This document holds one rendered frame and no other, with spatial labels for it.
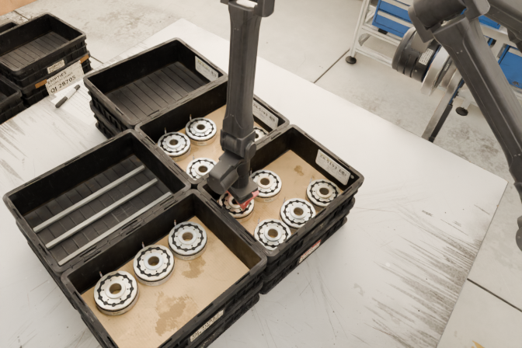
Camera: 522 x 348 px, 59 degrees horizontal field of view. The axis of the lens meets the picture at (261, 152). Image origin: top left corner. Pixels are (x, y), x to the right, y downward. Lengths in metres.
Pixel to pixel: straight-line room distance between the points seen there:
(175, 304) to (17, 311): 0.45
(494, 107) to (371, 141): 0.99
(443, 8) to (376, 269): 0.88
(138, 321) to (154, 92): 0.84
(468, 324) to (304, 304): 1.14
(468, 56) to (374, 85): 2.42
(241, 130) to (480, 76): 0.52
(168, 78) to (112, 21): 1.95
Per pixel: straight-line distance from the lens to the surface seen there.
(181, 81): 1.76
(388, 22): 3.18
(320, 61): 3.34
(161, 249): 1.26
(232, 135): 1.10
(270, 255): 1.17
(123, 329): 1.21
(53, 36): 2.69
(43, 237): 1.38
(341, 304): 1.40
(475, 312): 2.41
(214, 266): 1.26
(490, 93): 0.86
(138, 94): 1.72
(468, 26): 0.83
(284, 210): 1.33
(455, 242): 1.64
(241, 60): 0.99
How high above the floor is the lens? 1.94
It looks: 48 degrees down
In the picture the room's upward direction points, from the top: 7 degrees clockwise
